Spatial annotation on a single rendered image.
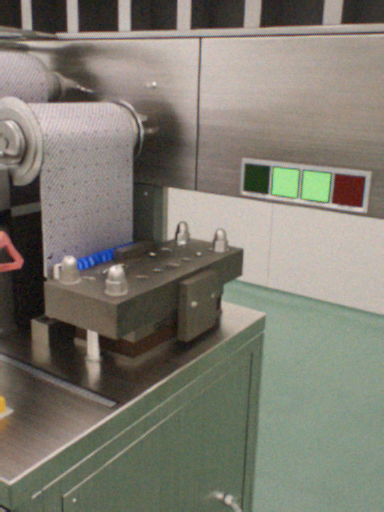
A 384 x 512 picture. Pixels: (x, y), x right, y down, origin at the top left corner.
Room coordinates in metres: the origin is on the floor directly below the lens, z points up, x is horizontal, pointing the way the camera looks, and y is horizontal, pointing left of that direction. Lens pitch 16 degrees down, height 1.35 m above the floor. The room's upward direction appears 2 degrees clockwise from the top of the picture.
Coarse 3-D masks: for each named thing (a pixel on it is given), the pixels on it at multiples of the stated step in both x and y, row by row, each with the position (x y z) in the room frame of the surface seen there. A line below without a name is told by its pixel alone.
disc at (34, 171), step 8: (0, 104) 0.99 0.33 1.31; (8, 104) 0.98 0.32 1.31; (16, 104) 0.97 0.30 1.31; (24, 104) 0.96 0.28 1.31; (24, 112) 0.96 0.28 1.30; (32, 112) 0.95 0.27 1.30; (32, 120) 0.95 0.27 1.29; (32, 128) 0.95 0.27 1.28; (40, 128) 0.94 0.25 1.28; (40, 136) 0.94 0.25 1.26; (40, 144) 0.94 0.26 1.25; (40, 152) 0.94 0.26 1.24; (40, 160) 0.94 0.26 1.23; (32, 168) 0.95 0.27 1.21; (40, 168) 0.95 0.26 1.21; (8, 176) 0.99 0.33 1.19; (24, 176) 0.97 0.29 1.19; (32, 176) 0.95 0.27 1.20; (16, 184) 0.98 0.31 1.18; (24, 184) 0.97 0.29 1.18
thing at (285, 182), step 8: (280, 176) 1.06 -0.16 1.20; (288, 176) 1.05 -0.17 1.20; (296, 176) 1.04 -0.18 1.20; (280, 184) 1.06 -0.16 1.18; (288, 184) 1.05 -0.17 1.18; (296, 184) 1.04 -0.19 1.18; (272, 192) 1.06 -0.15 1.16; (280, 192) 1.05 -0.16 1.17; (288, 192) 1.05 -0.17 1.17; (296, 192) 1.04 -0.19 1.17
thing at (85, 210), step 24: (96, 168) 1.06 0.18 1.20; (120, 168) 1.11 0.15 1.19; (48, 192) 0.96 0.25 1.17; (72, 192) 1.01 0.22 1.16; (96, 192) 1.06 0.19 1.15; (120, 192) 1.11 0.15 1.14; (48, 216) 0.96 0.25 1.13; (72, 216) 1.00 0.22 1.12; (96, 216) 1.06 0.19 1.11; (120, 216) 1.11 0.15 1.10; (48, 240) 0.96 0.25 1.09; (72, 240) 1.00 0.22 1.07; (96, 240) 1.05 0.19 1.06; (120, 240) 1.11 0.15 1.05; (48, 264) 0.95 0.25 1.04
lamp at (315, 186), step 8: (304, 176) 1.03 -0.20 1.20; (312, 176) 1.02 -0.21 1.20; (320, 176) 1.01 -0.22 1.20; (328, 176) 1.01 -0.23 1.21; (304, 184) 1.03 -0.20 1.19; (312, 184) 1.02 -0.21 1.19; (320, 184) 1.01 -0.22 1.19; (328, 184) 1.00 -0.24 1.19; (304, 192) 1.03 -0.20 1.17; (312, 192) 1.02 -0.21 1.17; (320, 192) 1.01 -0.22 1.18; (328, 192) 1.00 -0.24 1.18; (320, 200) 1.01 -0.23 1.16
